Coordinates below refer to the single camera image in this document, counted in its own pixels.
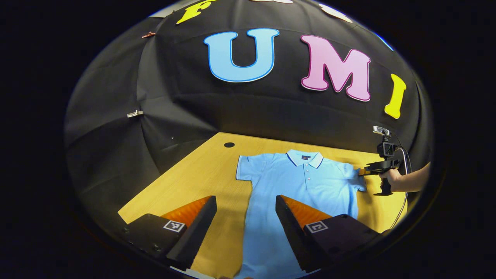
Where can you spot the silver clamp clip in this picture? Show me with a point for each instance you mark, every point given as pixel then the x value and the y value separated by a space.
pixel 135 113

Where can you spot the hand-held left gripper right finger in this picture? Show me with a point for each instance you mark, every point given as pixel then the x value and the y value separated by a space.
pixel 290 232

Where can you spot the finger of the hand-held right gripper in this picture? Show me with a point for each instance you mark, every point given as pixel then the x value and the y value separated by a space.
pixel 363 171

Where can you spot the black backdrop cloth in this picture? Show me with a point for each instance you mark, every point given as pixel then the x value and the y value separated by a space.
pixel 174 100

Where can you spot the light blue T-shirt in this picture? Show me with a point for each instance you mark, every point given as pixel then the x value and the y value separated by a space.
pixel 283 178

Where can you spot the orange clamp clip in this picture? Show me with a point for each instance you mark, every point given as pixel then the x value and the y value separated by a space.
pixel 148 35

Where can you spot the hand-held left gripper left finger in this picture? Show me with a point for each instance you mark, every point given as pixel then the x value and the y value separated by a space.
pixel 199 232

